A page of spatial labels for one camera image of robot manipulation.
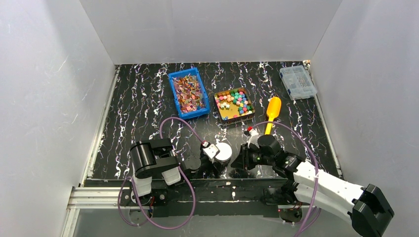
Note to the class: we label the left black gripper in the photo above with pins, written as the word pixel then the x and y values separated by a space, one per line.
pixel 205 166

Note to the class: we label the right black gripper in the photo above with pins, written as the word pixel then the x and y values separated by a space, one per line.
pixel 246 158

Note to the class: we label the white round jar lid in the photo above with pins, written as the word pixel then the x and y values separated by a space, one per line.
pixel 225 152

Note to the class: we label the gold tray of star candies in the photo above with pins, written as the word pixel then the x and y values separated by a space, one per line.
pixel 234 106

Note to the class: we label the orange plastic scoop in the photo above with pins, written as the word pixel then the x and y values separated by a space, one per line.
pixel 272 112

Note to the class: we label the blue plastic candy bin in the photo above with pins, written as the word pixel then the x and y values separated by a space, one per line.
pixel 190 97

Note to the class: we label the clear round plastic jar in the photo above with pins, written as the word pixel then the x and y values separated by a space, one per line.
pixel 221 164

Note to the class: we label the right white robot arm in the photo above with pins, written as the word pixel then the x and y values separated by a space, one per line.
pixel 366 209

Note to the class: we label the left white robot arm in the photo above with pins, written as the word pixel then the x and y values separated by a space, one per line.
pixel 156 159

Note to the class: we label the clear plastic organizer box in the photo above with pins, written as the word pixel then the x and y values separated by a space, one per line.
pixel 297 82

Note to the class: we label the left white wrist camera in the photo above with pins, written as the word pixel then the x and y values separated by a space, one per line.
pixel 210 150

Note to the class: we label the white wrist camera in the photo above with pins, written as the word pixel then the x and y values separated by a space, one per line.
pixel 252 135
pixel 210 150

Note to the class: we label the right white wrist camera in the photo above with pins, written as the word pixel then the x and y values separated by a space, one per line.
pixel 252 135

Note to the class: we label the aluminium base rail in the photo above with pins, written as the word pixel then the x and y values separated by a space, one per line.
pixel 93 212

